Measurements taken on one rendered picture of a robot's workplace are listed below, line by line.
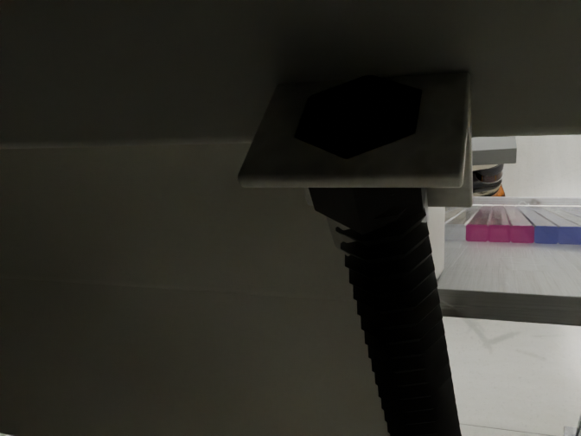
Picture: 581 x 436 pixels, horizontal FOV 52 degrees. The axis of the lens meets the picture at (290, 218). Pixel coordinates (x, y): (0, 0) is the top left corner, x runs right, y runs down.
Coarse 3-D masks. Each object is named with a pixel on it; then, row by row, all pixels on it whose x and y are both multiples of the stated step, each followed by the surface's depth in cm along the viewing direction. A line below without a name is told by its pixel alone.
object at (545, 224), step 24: (456, 216) 49; (480, 216) 49; (504, 216) 49; (528, 216) 50; (552, 216) 50; (576, 216) 50; (456, 240) 39; (480, 240) 39; (504, 240) 38; (528, 240) 38; (552, 240) 37; (576, 240) 37
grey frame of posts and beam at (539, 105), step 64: (0, 0) 10; (64, 0) 10; (128, 0) 10; (192, 0) 9; (256, 0) 9; (320, 0) 9; (384, 0) 9; (448, 0) 8; (512, 0) 8; (576, 0) 8; (0, 64) 11; (64, 64) 11; (128, 64) 11; (192, 64) 10; (256, 64) 10; (320, 64) 10; (384, 64) 9; (448, 64) 9; (512, 64) 9; (576, 64) 9; (0, 128) 13; (64, 128) 12; (128, 128) 12; (192, 128) 12; (256, 128) 11; (512, 128) 10; (576, 128) 9
